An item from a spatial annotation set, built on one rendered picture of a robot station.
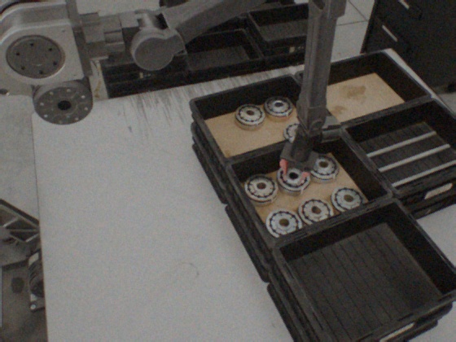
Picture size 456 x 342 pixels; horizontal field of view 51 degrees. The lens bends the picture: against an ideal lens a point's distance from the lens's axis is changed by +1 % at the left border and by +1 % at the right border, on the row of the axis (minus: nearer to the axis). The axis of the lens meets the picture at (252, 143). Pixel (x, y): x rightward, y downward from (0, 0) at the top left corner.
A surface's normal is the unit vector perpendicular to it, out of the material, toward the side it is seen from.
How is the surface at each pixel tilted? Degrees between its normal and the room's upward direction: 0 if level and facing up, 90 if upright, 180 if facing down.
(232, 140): 0
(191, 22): 84
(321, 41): 90
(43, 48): 90
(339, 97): 0
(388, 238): 0
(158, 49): 90
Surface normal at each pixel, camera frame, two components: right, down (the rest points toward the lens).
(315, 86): 0.29, 0.70
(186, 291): 0.07, -0.69
